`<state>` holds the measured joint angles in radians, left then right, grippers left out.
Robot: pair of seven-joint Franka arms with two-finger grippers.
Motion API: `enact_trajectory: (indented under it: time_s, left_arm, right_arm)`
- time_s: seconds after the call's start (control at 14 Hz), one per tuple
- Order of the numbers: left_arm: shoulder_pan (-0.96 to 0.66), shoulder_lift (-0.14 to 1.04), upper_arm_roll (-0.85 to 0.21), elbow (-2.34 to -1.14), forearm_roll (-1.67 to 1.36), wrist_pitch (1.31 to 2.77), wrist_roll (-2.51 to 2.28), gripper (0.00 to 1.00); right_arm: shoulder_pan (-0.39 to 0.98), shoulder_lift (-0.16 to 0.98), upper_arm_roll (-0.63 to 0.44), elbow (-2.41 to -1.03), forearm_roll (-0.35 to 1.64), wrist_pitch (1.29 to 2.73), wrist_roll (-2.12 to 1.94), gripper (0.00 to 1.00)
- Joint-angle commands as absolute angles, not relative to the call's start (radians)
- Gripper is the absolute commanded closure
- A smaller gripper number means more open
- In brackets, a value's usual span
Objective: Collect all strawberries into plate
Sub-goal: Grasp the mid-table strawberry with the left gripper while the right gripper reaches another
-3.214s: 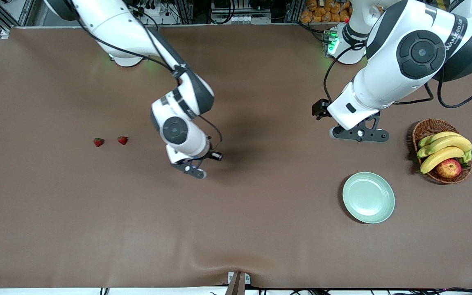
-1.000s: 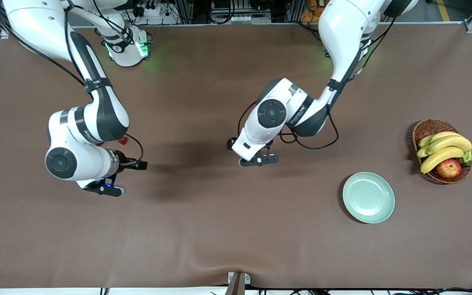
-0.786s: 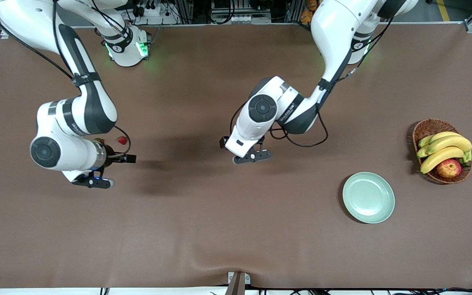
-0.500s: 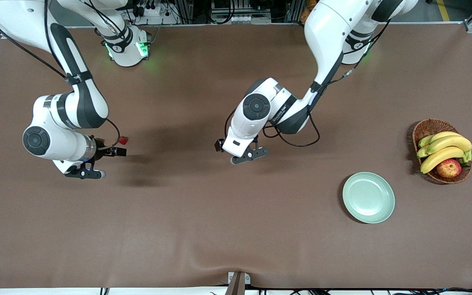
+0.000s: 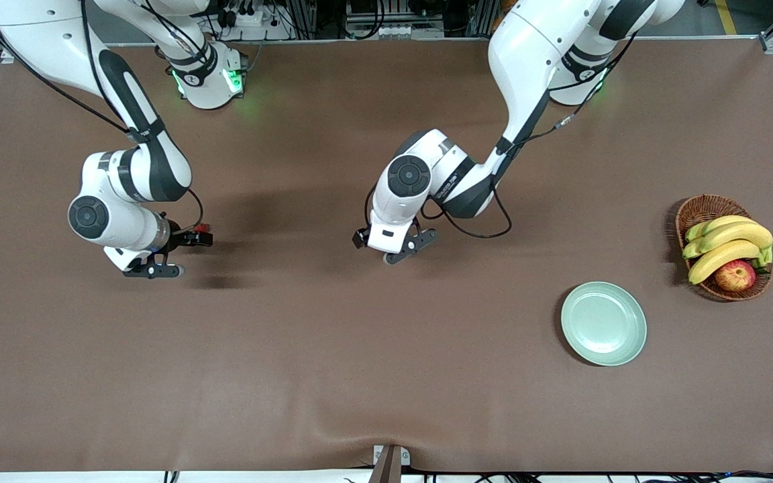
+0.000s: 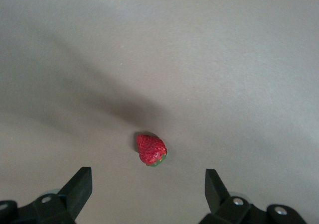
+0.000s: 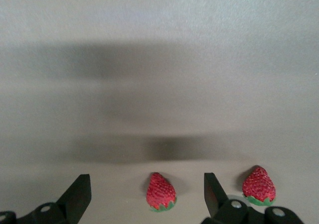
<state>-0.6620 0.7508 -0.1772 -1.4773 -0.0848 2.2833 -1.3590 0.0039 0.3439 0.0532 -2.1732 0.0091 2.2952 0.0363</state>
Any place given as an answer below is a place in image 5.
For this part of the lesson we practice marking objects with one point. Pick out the brown table cloth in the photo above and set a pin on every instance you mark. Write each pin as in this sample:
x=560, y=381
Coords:
x=427, y=369

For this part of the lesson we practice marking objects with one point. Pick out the red yellow apple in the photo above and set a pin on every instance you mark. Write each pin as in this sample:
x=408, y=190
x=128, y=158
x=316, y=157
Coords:
x=735, y=276

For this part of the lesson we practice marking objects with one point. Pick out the white power strip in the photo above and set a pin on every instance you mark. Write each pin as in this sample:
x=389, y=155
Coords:
x=252, y=19

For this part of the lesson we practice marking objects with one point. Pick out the metal table edge bracket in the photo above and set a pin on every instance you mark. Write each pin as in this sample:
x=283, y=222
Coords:
x=388, y=469

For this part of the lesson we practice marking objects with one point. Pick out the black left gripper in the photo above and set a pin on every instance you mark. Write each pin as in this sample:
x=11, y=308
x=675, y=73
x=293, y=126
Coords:
x=360, y=238

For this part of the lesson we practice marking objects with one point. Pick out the white terminal strip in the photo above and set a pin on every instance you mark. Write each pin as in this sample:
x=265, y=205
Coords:
x=393, y=31

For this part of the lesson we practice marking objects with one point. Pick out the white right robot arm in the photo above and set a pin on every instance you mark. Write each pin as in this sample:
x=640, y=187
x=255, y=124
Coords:
x=128, y=228

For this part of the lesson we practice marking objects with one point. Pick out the greenish yellow banana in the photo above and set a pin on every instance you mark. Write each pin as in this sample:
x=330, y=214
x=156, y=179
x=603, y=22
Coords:
x=718, y=223

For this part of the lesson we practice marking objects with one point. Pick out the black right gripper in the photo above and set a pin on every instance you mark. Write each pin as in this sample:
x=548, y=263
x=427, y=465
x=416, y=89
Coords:
x=181, y=239

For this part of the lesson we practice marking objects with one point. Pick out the brown wicker basket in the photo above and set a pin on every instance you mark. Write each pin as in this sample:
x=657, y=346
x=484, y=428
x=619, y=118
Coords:
x=705, y=209

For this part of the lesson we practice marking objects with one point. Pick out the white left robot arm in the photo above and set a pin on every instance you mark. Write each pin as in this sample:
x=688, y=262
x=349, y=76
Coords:
x=534, y=47

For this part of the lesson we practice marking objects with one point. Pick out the pale green plate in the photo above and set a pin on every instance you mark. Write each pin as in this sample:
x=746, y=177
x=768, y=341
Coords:
x=603, y=323

